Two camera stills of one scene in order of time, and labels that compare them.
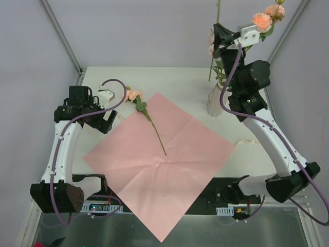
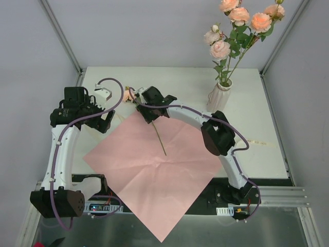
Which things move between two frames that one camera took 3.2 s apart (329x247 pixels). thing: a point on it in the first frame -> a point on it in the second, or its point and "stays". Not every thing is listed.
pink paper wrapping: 161,189 stays
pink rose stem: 211,38 -> 239,32
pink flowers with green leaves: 132,96 stays
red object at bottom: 38,244 stays
